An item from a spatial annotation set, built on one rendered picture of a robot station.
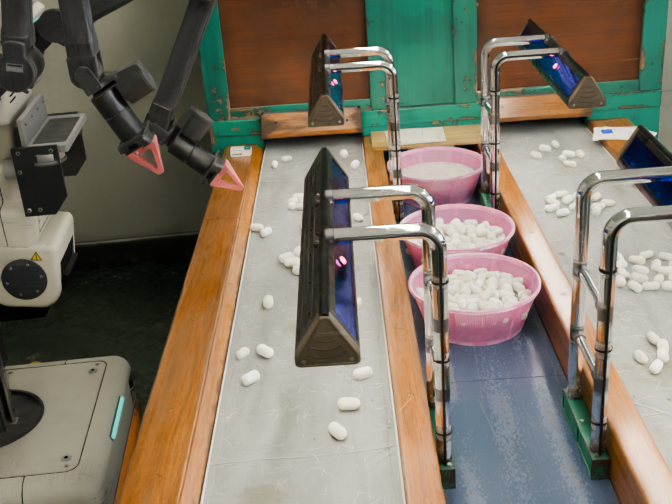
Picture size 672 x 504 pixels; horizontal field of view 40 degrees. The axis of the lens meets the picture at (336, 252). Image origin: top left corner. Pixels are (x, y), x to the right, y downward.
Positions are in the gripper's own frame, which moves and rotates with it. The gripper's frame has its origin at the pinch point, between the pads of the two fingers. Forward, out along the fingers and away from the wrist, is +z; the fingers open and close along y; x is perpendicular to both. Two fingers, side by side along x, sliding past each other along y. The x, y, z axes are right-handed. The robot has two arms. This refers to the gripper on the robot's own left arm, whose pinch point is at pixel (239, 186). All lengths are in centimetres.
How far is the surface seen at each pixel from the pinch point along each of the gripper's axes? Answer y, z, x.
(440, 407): -100, 31, -24
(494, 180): -3, 49, -40
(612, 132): 38, 81, -64
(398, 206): -3.5, 34.1, -20.5
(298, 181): 23.6, 15.3, -2.7
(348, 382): -79, 26, -9
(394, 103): -4.0, 17.0, -40.5
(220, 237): -17.3, 1.3, 7.0
